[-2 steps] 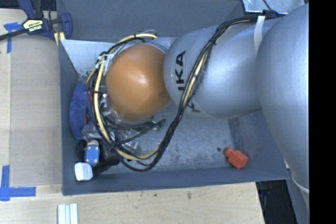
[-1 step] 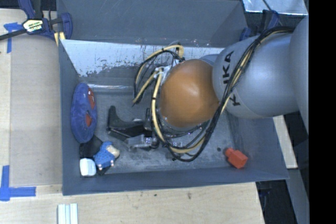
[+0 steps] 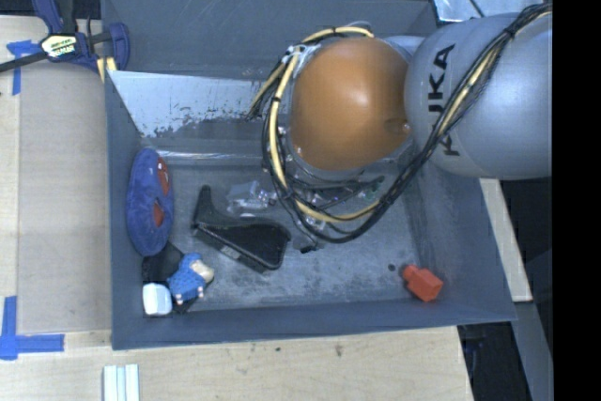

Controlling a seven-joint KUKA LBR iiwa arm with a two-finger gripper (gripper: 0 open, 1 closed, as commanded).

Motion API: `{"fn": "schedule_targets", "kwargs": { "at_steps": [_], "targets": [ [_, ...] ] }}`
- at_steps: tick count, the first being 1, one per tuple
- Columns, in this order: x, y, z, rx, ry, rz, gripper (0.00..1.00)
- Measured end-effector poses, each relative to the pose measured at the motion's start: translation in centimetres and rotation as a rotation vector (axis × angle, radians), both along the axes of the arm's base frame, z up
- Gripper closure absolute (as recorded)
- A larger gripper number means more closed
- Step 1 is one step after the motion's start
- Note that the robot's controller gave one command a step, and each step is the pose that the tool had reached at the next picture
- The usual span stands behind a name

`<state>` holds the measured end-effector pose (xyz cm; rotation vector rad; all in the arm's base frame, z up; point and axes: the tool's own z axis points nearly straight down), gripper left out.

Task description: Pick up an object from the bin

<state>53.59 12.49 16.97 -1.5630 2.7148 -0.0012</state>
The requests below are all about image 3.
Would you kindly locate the pale blue small box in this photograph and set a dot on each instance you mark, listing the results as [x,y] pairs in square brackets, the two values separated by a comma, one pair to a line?
[156,299]

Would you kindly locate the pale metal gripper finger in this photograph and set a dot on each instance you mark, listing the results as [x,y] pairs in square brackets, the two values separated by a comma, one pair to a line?
[245,190]
[246,205]

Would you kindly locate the blue plush toy, red spots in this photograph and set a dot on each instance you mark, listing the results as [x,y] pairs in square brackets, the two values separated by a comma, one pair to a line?
[145,202]

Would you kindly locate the black plastic bracket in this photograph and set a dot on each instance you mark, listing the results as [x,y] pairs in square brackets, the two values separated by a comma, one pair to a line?
[253,242]

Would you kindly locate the blue toy sheep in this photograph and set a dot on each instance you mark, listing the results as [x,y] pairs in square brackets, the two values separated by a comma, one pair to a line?
[188,279]

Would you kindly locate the grey metal bin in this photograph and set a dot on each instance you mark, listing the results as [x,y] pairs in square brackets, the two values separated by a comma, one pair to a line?
[328,286]

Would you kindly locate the red block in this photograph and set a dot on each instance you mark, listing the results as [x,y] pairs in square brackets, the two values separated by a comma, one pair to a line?
[425,284]

